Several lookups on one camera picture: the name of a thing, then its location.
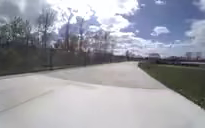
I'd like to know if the grass verge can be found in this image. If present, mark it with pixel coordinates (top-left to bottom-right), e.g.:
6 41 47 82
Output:
138 62 205 116

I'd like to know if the grey road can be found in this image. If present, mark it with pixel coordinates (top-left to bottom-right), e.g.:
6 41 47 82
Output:
176 61 205 67

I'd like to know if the row of bare trees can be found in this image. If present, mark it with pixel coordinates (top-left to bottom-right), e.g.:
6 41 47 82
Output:
0 4 119 68

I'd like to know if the distant building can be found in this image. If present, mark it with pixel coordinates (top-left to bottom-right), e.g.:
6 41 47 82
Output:
147 52 162 62

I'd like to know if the pale concrete path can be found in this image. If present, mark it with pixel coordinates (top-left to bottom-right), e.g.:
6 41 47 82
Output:
0 61 205 128

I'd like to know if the chain-link fence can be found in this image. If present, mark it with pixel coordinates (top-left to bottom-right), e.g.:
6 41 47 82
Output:
0 44 129 78

